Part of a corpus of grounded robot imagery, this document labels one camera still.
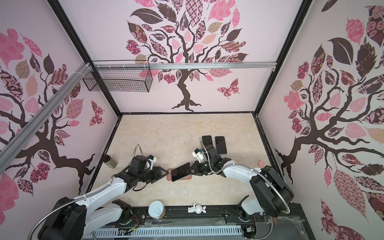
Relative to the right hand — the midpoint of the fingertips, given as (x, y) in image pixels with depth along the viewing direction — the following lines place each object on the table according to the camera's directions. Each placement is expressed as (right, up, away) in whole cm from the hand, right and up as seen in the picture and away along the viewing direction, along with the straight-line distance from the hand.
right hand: (187, 170), depth 81 cm
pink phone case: (-11, -4, +5) cm, 13 cm away
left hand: (-12, -4, +3) cm, 13 cm away
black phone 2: (+22, +12, +20) cm, 32 cm away
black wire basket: (-56, +64, +41) cm, 94 cm away
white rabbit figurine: (+6, -17, -7) cm, 20 cm away
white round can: (-15, -16, -10) cm, 24 cm away
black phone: (-5, -3, +7) cm, 9 cm away
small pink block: (+45, +2, +10) cm, 47 cm away
